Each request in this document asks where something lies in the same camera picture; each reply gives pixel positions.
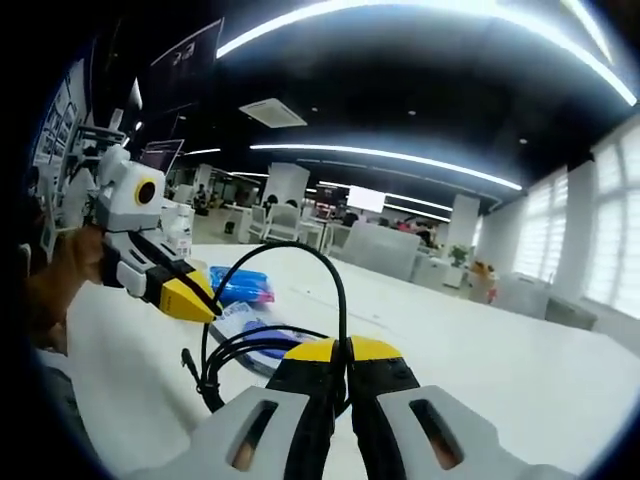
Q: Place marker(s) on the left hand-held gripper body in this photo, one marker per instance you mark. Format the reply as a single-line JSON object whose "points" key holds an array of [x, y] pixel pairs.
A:
{"points": [[127, 200]]}

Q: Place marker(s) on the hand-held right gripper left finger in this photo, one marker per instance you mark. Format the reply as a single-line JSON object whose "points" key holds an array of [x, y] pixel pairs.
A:
{"points": [[305, 390]]}

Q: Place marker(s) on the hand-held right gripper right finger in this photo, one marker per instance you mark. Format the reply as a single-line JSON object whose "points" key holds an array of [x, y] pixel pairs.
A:
{"points": [[385, 390]]}

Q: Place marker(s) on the white printed plastic bag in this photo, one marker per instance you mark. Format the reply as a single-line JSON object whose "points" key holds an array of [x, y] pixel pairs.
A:
{"points": [[235, 315]]}

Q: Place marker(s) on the blue round disc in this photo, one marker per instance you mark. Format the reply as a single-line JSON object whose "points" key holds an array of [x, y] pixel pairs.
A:
{"points": [[270, 332]]}

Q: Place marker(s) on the blue tissue pack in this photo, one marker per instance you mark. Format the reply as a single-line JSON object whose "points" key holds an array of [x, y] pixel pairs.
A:
{"points": [[245, 285]]}

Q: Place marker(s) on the person's left hand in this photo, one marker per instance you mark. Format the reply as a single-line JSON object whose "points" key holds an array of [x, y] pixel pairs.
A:
{"points": [[85, 257]]}

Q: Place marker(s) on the open laptop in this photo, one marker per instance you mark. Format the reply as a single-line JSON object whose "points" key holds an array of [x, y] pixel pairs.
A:
{"points": [[162, 156]]}

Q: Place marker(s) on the white shelf rack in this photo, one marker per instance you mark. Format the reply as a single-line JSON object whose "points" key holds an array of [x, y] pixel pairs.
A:
{"points": [[97, 135]]}

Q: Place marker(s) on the white table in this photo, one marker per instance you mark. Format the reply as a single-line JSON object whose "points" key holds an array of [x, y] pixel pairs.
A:
{"points": [[475, 360]]}

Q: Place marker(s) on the row of white office chairs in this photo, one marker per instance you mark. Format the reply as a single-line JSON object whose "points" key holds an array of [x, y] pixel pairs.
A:
{"points": [[282, 222]]}

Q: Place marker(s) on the white partition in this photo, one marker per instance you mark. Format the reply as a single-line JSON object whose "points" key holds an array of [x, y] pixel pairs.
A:
{"points": [[380, 250]]}

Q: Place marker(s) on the dark hanging screen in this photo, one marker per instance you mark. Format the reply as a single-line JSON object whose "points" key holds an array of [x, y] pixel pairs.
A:
{"points": [[187, 65]]}

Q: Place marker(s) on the potted plant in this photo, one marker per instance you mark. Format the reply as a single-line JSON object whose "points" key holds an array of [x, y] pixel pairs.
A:
{"points": [[458, 255]]}

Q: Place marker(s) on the orange toy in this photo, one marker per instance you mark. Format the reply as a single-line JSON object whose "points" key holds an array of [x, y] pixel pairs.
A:
{"points": [[483, 269]]}

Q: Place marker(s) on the ceiling air conditioner vent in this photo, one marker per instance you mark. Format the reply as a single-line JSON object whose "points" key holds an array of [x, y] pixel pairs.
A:
{"points": [[272, 114]]}

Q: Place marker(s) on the white hanging monitor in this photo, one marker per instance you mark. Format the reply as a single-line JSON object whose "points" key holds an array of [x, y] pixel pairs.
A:
{"points": [[366, 198]]}

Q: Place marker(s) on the small window with blinds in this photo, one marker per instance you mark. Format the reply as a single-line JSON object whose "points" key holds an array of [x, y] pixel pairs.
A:
{"points": [[542, 225]]}

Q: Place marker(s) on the curved ceiling strip light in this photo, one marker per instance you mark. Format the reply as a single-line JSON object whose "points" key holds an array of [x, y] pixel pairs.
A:
{"points": [[390, 155]]}

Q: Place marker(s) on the large window with blinds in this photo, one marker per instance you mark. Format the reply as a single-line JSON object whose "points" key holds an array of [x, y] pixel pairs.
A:
{"points": [[615, 225]]}

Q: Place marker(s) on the long ceiling strip light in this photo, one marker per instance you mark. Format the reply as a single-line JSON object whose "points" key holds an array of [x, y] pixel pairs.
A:
{"points": [[450, 15]]}

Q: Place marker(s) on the blue white wall poster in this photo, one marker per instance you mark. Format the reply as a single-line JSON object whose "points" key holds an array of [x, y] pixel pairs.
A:
{"points": [[60, 115]]}

